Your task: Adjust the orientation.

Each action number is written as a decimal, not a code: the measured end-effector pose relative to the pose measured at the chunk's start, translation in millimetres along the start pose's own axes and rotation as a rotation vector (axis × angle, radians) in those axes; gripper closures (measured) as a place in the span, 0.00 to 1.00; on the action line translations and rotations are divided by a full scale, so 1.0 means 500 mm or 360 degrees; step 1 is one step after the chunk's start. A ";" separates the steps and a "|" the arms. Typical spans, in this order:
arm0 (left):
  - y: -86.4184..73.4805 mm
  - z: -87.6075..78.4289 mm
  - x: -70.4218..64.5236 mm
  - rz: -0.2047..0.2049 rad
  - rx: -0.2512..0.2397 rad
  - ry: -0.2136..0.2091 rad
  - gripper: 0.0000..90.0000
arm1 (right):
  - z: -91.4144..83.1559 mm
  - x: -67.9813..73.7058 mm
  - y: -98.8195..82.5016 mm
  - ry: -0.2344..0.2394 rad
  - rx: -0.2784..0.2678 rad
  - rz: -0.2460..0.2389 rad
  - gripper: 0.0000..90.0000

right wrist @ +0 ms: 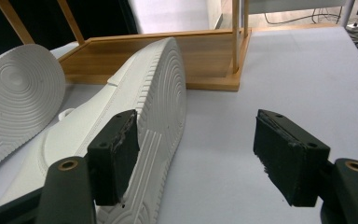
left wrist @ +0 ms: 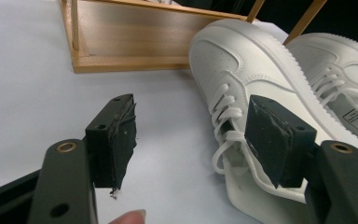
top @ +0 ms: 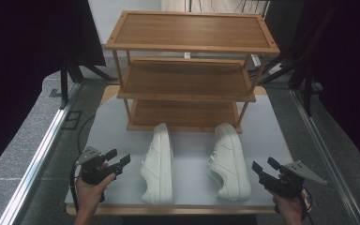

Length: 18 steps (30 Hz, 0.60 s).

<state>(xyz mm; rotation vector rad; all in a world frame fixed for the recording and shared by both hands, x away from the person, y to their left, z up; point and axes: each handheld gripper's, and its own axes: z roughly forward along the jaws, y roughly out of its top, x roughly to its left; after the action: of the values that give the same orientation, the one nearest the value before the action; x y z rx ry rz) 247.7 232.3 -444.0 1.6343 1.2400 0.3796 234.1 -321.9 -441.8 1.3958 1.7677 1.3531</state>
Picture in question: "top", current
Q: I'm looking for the person's left hand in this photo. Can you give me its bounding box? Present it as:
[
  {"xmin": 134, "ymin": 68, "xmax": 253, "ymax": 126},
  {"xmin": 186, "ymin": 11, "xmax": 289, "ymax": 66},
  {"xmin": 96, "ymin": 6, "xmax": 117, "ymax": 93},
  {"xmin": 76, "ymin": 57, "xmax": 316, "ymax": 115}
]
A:
[{"xmin": 74, "ymin": 172, "xmax": 117, "ymax": 212}]

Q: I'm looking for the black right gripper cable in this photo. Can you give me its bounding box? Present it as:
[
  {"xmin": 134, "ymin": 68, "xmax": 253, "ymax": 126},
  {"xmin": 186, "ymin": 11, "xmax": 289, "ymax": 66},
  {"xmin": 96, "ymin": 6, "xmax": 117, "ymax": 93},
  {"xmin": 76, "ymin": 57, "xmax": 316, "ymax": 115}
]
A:
[{"xmin": 299, "ymin": 187, "xmax": 315, "ymax": 225}]

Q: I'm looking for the dark curtain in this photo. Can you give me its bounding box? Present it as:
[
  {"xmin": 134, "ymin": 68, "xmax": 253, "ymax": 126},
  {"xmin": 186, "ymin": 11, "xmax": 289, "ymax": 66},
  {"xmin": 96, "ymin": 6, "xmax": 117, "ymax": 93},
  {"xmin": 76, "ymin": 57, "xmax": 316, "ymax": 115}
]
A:
[
  {"xmin": 289, "ymin": 0, "xmax": 360, "ymax": 176},
  {"xmin": 0, "ymin": 0, "xmax": 107, "ymax": 182}
]

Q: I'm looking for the white sneaker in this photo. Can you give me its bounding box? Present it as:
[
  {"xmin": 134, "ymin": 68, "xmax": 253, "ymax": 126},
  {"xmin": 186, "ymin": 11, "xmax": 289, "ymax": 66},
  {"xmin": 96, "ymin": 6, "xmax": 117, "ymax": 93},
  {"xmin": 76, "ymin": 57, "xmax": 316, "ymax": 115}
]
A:
[
  {"xmin": 207, "ymin": 122, "xmax": 252, "ymax": 203},
  {"xmin": 139, "ymin": 122, "xmax": 175, "ymax": 206}
]

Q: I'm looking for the aluminium floor rail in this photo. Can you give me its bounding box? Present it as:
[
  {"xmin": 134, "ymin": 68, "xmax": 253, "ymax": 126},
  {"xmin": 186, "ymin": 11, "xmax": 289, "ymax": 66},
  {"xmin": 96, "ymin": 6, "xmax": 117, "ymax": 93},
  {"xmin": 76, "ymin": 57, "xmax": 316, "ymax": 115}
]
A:
[
  {"xmin": 289, "ymin": 88, "xmax": 360, "ymax": 225},
  {"xmin": 0, "ymin": 82, "xmax": 83, "ymax": 225}
]

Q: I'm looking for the white power strip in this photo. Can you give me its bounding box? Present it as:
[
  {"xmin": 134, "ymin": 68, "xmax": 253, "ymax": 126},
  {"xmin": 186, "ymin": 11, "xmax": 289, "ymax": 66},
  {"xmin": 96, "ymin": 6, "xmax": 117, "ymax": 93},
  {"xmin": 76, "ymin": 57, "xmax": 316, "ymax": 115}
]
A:
[
  {"xmin": 267, "ymin": 63, "xmax": 284, "ymax": 75},
  {"xmin": 250, "ymin": 53, "xmax": 263, "ymax": 68}
]

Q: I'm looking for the person's right hand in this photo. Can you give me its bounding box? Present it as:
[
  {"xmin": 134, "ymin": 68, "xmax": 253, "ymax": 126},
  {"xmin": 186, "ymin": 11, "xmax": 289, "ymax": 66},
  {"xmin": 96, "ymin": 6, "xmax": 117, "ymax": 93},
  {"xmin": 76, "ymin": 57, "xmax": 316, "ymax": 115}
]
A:
[{"xmin": 271, "ymin": 190, "xmax": 308, "ymax": 218}]

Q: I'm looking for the dark floor outlet plate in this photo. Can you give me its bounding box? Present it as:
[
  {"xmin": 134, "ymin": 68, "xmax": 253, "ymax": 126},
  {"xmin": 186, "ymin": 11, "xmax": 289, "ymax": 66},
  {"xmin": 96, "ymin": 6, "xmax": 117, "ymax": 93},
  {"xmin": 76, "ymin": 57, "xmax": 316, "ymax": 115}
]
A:
[{"xmin": 62, "ymin": 110, "xmax": 83, "ymax": 131}]

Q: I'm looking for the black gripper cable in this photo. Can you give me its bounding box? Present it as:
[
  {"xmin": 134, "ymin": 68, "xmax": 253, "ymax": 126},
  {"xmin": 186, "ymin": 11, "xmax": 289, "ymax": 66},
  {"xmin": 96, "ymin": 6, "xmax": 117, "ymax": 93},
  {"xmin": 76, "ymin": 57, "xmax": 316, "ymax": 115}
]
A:
[
  {"xmin": 299, "ymin": 187, "xmax": 315, "ymax": 225},
  {"xmin": 69, "ymin": 161, "xmax": 83, "ymax": 214}
]

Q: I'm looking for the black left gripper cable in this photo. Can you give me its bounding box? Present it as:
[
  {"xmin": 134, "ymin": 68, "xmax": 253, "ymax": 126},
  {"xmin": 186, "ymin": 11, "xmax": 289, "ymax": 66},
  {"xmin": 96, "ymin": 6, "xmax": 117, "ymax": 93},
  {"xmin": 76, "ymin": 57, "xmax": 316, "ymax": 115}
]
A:
[{"xmin": 69, "ymin": 161, "xmax": 83, "ymax": 214}]

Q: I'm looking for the black metal stand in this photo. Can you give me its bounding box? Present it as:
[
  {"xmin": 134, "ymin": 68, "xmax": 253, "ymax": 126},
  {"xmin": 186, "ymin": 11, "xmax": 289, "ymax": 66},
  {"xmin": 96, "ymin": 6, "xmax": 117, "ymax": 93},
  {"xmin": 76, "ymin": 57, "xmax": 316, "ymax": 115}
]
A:
[
  {"xmin": 258, "ymin": 51, "xmax": 314, "ymax": 117},
  {"xmin": 59, "ymin": 55, "xmax": 120, "ymax": 111}
]

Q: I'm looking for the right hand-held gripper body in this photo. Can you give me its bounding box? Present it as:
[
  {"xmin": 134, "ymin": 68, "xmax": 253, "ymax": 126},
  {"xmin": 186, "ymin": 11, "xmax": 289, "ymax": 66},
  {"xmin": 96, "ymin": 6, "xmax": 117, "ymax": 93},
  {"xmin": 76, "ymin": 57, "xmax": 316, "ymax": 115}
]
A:
[{"xmin": 259, "ymin": 159, "xmax": 328, "ymax": 199}]

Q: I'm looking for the wooden three-tier shoe rack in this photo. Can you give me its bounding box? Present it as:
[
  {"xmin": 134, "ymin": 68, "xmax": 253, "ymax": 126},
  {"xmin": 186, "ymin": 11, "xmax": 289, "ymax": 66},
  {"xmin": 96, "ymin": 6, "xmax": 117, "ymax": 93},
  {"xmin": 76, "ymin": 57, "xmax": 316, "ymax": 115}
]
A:
[{"xmin": 104, "ymin": 9, "xmax": 281, "ymax": 135}]

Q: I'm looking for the black floor cable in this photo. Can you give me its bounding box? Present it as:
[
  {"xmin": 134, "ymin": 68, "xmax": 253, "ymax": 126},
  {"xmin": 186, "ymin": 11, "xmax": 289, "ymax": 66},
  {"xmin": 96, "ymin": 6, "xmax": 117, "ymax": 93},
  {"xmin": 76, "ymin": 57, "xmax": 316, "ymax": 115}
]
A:
[{"xmin": 77, "ymin": 113, "xmax": 97, "ymax": 155}]

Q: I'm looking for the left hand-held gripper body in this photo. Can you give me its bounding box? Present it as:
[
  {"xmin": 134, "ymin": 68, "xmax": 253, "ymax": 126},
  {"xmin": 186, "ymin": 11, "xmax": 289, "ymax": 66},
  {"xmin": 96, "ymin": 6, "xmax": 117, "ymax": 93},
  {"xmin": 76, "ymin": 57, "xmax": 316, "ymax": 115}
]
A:
[{"xmin": 74, "ymin": 145, "xmax": 124, "ymax": 186}]

